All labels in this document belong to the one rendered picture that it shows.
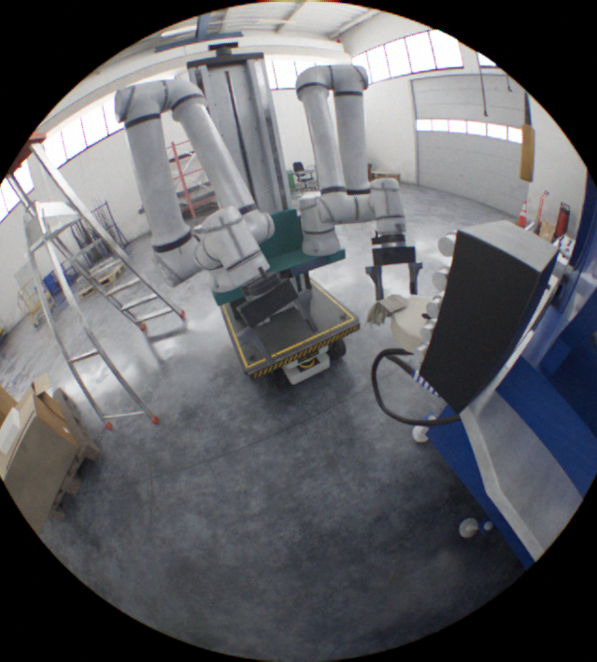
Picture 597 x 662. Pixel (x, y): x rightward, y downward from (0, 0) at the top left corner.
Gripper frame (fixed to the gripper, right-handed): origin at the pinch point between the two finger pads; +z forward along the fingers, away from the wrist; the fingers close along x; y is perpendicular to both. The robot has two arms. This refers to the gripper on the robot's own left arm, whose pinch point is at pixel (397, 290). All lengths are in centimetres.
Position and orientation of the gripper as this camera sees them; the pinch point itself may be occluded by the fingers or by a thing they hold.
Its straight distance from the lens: 71.4
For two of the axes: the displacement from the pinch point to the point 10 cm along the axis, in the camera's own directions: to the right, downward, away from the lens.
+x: 9.6, -2.1, 1.9
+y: 2.4, 2.6, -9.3
